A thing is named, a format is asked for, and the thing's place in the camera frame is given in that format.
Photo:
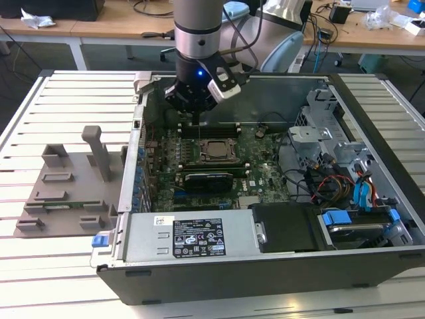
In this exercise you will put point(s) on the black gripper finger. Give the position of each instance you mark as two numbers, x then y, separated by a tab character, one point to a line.
177	98
207	104

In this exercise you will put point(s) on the silver CPU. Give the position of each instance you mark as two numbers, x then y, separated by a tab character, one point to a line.
216	149

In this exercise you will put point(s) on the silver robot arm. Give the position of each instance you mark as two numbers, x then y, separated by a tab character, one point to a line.
196	20

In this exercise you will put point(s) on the CPU socket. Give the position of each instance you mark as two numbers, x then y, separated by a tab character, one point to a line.
202	159

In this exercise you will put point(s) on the black RAM slot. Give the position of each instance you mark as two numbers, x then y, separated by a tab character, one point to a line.
212	167
240	173
219	123
212	164
219	127
240	170
219	135
219	131

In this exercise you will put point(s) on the black chair base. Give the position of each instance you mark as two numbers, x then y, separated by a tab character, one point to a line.
166	51

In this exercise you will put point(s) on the coin battery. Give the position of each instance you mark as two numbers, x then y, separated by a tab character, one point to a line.
260	133

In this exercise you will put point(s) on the blue slot clip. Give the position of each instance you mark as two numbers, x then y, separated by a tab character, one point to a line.
137	191
139	171
138	181
141	153
135	201

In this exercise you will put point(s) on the black graphics card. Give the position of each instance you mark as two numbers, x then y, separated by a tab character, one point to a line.
209	182

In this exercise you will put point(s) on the green motherboard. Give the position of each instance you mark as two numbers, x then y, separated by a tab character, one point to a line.
262	172

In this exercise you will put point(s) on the wooden desk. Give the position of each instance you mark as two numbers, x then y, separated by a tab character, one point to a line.
116	28

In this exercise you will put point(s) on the white plug strip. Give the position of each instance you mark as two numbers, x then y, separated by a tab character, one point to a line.
297	64

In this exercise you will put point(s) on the metal drive cage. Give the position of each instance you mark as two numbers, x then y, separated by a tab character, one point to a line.
308	134

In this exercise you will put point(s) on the silver chipset heat sink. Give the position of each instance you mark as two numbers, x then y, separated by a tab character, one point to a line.
249	202

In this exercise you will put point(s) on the grey parts rack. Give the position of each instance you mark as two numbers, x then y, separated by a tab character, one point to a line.
79	186

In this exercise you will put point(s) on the tall black box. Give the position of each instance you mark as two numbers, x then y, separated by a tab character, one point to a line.
308	13

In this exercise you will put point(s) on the small black adapter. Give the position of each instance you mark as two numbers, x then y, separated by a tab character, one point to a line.
327	35

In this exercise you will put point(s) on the grey power supply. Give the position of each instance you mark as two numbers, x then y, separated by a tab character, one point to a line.
146	236

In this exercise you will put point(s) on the black monitor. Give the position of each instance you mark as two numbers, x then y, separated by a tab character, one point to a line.
66	10

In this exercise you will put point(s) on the black plastic shroud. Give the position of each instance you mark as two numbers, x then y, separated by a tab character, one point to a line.
285	229

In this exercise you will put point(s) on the green RAM stick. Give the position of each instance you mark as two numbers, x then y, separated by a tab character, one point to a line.
71	206

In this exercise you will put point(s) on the small black box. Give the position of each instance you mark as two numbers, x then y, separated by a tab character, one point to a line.
339	14

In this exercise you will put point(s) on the crumpled white paper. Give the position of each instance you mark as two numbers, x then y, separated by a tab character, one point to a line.
36	20

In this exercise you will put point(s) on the blue case latch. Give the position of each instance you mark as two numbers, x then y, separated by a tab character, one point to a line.
99	241

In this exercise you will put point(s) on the teal box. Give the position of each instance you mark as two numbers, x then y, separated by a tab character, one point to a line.
373	63

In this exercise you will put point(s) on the black PC case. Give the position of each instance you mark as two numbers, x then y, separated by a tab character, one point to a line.
232	282

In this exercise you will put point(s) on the grey laptop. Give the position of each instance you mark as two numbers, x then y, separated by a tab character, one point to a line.
368	4

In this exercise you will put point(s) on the clear plastic bag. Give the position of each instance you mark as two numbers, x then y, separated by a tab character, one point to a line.
378	18

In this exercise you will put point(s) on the hard disk blue carrier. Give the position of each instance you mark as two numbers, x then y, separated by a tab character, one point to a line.
355	232

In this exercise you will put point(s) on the white box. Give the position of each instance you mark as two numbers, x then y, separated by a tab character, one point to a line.
415	28

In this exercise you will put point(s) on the blue box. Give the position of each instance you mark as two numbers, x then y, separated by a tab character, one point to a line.
416	6

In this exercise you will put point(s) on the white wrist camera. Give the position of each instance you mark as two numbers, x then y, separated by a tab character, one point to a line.
225	89

